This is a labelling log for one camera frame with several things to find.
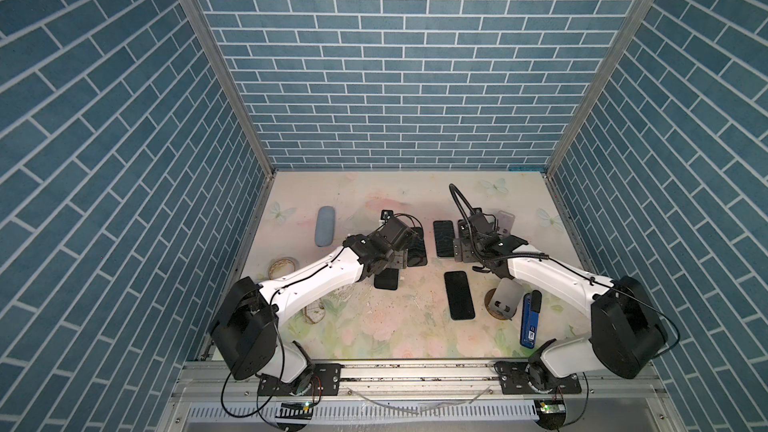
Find black phone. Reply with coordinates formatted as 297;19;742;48
373;268;400;291
406;227;428;268

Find teal case phone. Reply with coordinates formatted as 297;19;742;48
433;220;455;258

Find round phone stand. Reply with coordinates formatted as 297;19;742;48
484;278;525;320

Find purple case phone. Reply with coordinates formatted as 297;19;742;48
444;271;475;321

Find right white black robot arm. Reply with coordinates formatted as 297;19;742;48
449;185;681;393

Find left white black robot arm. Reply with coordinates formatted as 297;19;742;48
208;210;425;409

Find grey right phone stand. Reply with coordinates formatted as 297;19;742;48
495;211;515;236

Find grey glasses case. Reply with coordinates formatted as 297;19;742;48
314;206;336;247

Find blue black rectangular device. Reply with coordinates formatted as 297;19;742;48
520;290;543;350

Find clear tape roll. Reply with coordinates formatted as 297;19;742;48
303;300;326;325

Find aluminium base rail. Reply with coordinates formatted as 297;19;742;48
158;359;684;431

